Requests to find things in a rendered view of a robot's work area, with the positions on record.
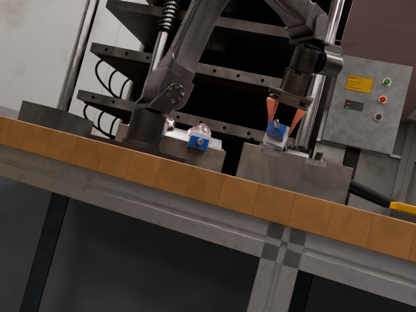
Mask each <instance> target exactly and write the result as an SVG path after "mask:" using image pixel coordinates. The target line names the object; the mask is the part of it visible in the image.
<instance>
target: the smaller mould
mask: <svg viewBox="0 0 416 312"><path fill-rule="evenodd" d="M17 120H19V121H23V122H26V123H31V124H35V125H38V126H43V127H46V128H50V129H54V130H57V131H62V132H66V133H69V134H73V135H77V136H80V137H85V135H86V133H90V134H91V132H92V128H93V124H94V121H91V120H89V119H86V118H83V117H81V116H77V115H75V114H72V113H70V112H67V111H64V110H60V109H57V108H53V107H50V106H45V105H40V104H37V103H32V102H28V101H25V100H23V101H22V105H21V107H20V111H19V115H18V118H17Z"/></svg>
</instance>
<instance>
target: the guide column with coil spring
mask: <svg viewBox="0 0 416 312"><path fill-rule="evenodd" d="M167 2H173V3H175V4H177V5H178V3H179V2H177V1H174V0H167ZM167 6H169V7H174V8H176V9H177V8H178V7H177V6H175V5H172V4H166V7H167ZM165 11H171V12H174V13H176V10H173V9H165ZM163 15H169V16H172V17H175V15H174V14H171V13H164V14H163ZM162 19H166V20H170V21H172V22H174V19H172V18H169V17H163V18H162ZM161 24H168V25H171V26H173V24H172V23H170V22H164V21H163V22H162V23H161ZM161 27H165V28H168V29H170V30H171V27H167V26H161ZM169 37H170V34H169V33H168V32H166V31H163V30H160V31H159V32H158V37H157V41H156V44H155V48H154V52H153V55H152V59H151V62H150V66H149V70H148V73H147V77H146V80H145V84H144V87H145V85H146V83H147V81H148V79H149V77H150V75H151V73H152V71H153V70H155V69H158V67H159V65H160V63H161V61H162V59H163V58H164V55H165V52H166V48H167V44H168V40H169ZM143 94H144V88H143V91H142V95H141V96H143Z"/></svg>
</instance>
